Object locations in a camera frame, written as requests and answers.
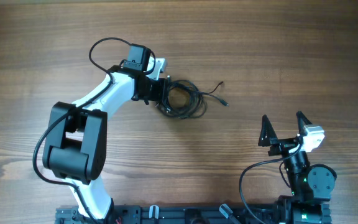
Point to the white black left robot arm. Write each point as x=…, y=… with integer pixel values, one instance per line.
x=75, y=142

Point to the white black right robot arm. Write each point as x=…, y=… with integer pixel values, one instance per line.
x=311, y=185

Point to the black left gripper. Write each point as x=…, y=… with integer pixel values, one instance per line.
x=161, y=90

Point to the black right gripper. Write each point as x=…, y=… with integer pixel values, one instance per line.
x=284, y=145

